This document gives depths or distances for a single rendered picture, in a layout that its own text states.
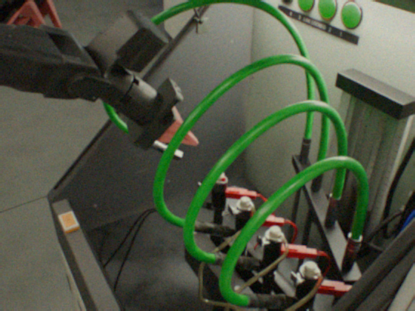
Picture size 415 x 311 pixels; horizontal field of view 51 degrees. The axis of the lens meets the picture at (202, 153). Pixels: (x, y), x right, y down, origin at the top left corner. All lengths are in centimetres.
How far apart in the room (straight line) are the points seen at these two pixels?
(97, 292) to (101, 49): 46
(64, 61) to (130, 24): 10
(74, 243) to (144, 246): 20
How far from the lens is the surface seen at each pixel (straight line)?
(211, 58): 105
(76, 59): 53
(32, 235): 242
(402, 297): 56
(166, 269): 103
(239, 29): 106
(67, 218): 99
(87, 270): 89
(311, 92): 81
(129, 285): 101
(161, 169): 59
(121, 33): 57
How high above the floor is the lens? 161
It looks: 34 degrees down
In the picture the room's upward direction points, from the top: 1 degrees clockwise
